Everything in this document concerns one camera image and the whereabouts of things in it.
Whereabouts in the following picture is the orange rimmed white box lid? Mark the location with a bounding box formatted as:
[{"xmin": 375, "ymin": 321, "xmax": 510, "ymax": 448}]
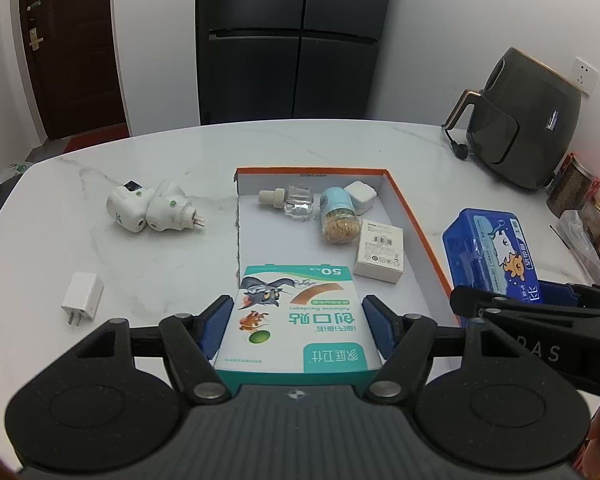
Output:
[{"xmin": 234, "ymin": 167, "xmax": 458, "ymax": 326}]

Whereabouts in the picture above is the clear plastic wrapper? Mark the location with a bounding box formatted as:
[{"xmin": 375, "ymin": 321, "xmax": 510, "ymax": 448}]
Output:
[{"xmin": 554, "ymin": 209, "xmax": 600, "ymax": 285}]

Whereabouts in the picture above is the gold door handle lock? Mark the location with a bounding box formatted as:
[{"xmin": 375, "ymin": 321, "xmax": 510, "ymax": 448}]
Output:
[{"xmin": 27, "ymin": 0, "xmax": 44, "ymax": 52}]

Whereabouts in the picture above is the white wall charger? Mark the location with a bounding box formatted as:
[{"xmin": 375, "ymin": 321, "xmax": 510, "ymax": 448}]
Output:
[{"xmin": 60, "ymin": 272, "xmax": 104, "ymax": 326}]

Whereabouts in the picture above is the clear liquid refill bottle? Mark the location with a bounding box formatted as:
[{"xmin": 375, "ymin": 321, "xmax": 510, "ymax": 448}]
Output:
[{"xmin": 258, "ymin": 185, "xmax": 314, "ymax": 220}]

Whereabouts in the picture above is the dark brown wooden door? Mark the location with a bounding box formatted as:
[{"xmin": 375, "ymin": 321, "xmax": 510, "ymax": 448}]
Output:
[{"xmin": 19, "ymin": 0, "xmax": 125, "ymax": 140}]

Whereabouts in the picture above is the red door mat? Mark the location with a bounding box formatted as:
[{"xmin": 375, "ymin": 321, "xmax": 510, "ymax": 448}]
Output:
[{"xmin": 64, "ymin": 122, "xmax": 130, "ymax": 154}]

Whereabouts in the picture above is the dark four door refrigerator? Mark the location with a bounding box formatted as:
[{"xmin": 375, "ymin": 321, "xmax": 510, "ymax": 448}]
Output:
[{"xmin": 196, "ymin": 0, "xmax": 389, "ymax": 125}]

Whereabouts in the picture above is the glass jar with gold lid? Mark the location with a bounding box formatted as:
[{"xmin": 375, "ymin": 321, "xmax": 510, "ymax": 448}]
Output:
[{"xmin": 580, "ymin": 196, "xmax": 600, "ymax": 249}]

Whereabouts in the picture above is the white mosquito plug with black tab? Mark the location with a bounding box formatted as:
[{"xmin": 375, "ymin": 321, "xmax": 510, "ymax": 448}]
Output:
[{"xmin": 106, "ymin": 181, "xmax": 154, "ymax": 233}]

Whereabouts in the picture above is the white mosquito plug with prongs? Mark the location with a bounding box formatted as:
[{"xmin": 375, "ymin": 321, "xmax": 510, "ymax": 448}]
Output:
[{"xmin": 145, "ymin": 181, "xmax": 204, "ymax": 232}]

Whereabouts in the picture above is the white wall socket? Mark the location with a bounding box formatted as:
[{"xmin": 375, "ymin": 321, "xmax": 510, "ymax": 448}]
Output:
[{"xmin": 569, "ymin": 58, "xmax": 600, "ymax": 96}]

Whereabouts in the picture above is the teal bandage box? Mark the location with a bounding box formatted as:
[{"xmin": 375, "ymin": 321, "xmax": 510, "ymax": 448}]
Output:
[{"xmin": 214, "ymin": 264, "xmax": 381, "ymax": 393}]

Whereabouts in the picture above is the white green plastic bag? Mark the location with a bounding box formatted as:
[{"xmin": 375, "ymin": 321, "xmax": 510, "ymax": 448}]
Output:
[{"xmin": 1, "ymin": 162, "xmax": 32, "ymax": 180}]

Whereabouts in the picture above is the white power adapter box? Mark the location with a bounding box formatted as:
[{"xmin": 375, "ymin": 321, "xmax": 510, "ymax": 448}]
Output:
[{"xmin": 353, "ymin": 219, "xmax": 404, "ymax": 284}]

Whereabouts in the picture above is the black air fryer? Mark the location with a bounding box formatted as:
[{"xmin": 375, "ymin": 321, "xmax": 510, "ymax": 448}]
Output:
[{"xmin": 442, "ymin": 48, "xmax": 582, "ymax": 190}]

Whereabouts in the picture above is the white cube usb charger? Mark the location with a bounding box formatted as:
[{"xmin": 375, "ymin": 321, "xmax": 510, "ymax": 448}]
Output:
[{"xmin": 344, "ymin": 180, "xmax": 377, "ymax": 216}]

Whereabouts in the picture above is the glass jar with dark contents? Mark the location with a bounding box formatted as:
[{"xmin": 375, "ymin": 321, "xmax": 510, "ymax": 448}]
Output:
[{"xmin": 546, "ymin": 153, "xmax": 600, "ymax": 218}]

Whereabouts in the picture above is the blue lid toothpick jar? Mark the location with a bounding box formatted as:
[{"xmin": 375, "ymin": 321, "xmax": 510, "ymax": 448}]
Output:
[{"xmin": 318, "ymin": 186, "xmax": 361, "ymax": 244}]

